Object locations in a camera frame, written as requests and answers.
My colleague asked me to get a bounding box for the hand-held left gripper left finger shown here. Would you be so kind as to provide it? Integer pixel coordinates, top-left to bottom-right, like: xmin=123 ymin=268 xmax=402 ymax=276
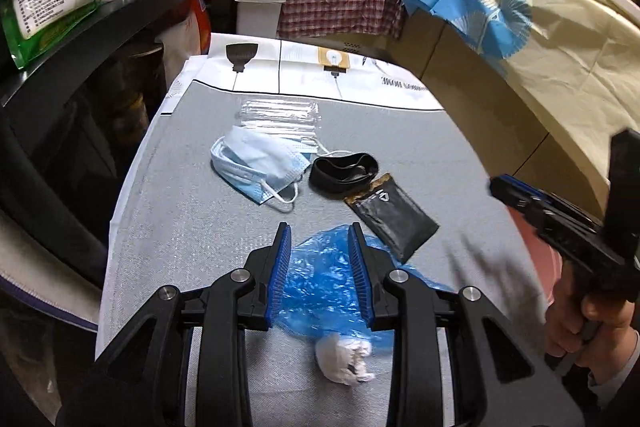
xmin=55 ymin=222 xmax=293 ymax=427

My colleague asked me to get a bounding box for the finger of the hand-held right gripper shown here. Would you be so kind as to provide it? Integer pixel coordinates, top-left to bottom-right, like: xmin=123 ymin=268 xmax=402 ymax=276
xmin=489 ymin=174 xmax=553 ymax=225

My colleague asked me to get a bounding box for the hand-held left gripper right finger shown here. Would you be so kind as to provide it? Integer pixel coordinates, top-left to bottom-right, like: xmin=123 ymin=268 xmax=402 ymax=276
xmin=347 ymin=222 xmax=586 ymax=427

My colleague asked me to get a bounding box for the blue plastic bag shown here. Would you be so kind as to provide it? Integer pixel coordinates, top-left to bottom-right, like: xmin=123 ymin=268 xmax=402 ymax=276
xmin=277 ymin=224 xmax=453 ymax=353

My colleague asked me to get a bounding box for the black foil pouch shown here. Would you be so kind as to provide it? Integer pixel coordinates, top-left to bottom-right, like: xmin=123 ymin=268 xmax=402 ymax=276
xmin=344 ymin=173 xmax=441 ymax=264

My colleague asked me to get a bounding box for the pink plastic bin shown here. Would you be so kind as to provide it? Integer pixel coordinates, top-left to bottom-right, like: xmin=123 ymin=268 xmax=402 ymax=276
xmin=515 ymin=214 xmax=568 ymax=308

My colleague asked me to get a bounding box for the white tissue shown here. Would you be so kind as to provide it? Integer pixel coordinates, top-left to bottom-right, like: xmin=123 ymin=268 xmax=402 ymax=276
xmin=314 ymin=333 xmax=376 ymax=383

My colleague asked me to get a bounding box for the light blue face mask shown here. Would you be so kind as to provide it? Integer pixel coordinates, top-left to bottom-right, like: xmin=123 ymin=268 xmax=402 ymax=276
xmin=210 ymin=125 xmax=331 ymax=212

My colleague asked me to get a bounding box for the clear packet of white sticks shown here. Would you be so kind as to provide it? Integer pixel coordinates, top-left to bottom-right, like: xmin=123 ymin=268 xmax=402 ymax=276
xmin=239 ymin=97 xmax=321 ymax=148

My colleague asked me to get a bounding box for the person's right forearm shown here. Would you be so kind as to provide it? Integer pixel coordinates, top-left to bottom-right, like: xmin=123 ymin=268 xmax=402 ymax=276
xmin=585 ymin=349 xmax=640 ymax=427

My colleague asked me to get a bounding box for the person's right hand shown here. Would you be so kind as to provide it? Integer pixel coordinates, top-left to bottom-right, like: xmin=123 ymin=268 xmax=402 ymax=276
xmin=544 ymin=257 xmax=640 ymax=373

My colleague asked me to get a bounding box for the grey table mat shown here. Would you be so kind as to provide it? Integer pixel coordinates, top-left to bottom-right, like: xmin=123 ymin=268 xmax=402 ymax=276
xmin=97 ymin=82 xmax=551 ymax=427

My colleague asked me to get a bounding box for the cream and blue printed tablecloth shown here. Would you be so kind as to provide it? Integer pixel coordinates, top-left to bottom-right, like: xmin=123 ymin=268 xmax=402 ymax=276
xmin=400 ymin=0 xmax=640 ymax=202

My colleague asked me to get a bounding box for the orange printed sack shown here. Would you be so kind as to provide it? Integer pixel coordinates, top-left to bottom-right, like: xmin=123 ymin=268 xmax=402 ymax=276
xmin=185 ymin=0 xmax=217 ymax=58

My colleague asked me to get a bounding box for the white lidded bin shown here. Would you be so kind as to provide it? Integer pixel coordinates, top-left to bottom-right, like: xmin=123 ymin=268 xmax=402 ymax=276
xmin=235 ymin=0 xmax=287 ymax=38

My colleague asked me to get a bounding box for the black shelf rack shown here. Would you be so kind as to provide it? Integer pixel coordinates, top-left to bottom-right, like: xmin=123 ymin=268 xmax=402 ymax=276
xmin=0 ymin=0 xmax=246 ymax=288

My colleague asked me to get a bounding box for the green and white packet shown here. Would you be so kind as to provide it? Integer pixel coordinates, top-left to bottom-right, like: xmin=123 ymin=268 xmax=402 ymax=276
xmin=0 ymin=0 xmax=96 ymax=70

